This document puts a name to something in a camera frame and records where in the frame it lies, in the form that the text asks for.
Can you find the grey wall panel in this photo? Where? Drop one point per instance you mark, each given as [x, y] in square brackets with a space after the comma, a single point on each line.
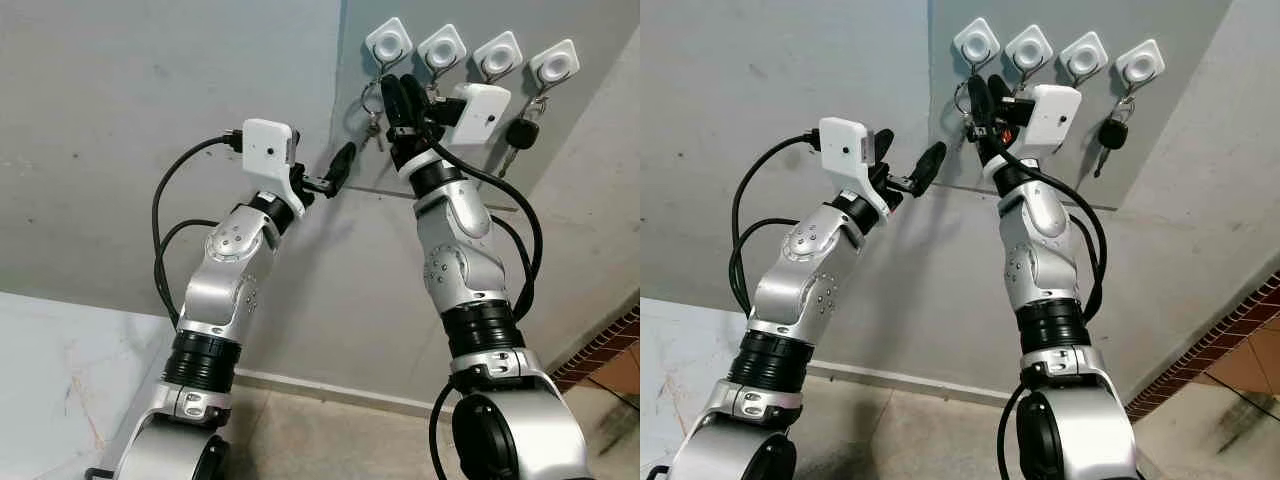
[600, 20]

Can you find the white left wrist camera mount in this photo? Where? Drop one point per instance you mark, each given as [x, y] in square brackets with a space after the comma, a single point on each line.
[842, 142]
[265, 142]

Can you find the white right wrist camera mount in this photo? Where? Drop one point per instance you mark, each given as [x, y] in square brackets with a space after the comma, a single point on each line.
[480, 112]
[1055, 115]

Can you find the white square wall hook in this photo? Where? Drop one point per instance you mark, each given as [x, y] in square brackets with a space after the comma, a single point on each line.
[442, 48]
[1084, 56]
[976, 42]
[554, 64]
[497, 56]
[388, 42]
[1028, 48]
[1140, 65]

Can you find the red brick tile border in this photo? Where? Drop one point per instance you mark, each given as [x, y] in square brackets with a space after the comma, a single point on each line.
[1200, 345]
[600, 350]

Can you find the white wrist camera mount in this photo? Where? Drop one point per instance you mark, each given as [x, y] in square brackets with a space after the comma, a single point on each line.
[842, 142]
[265, 142]
[480, 112]
[1055, 115]

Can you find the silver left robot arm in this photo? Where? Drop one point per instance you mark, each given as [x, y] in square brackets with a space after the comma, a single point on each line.
[225, 270]
[800, 270]

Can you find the white marble slab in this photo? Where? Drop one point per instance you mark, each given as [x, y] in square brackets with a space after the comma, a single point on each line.
[680, 380]
[60, 380]

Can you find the white skirting board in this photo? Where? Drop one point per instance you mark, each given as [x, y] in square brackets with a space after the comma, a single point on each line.
[900, 378]
[330, 392]

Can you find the black-headed car key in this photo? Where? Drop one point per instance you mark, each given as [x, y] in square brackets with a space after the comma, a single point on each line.
[521, 133]
[1113, 132]

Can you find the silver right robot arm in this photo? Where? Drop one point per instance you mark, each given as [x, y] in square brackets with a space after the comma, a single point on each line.
[1035, 250]
[460, 250]

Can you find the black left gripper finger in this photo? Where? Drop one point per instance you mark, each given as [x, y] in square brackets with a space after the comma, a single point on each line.
[931, 163]
[343, 165]

